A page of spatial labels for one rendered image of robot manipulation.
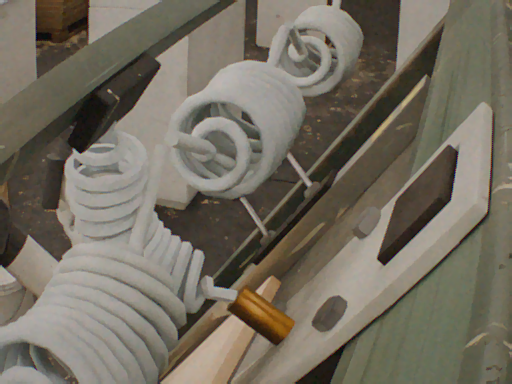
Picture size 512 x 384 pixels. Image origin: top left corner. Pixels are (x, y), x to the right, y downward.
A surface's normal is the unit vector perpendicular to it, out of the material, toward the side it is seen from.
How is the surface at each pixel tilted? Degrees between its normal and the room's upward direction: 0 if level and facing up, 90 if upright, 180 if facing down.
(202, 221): 0
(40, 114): 33
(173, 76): 90
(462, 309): 57
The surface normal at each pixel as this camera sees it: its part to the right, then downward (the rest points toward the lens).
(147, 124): -0.30, 0.47
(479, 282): -0.78, -0.62
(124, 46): 0.54, -0.63
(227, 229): 0.04, -0.87
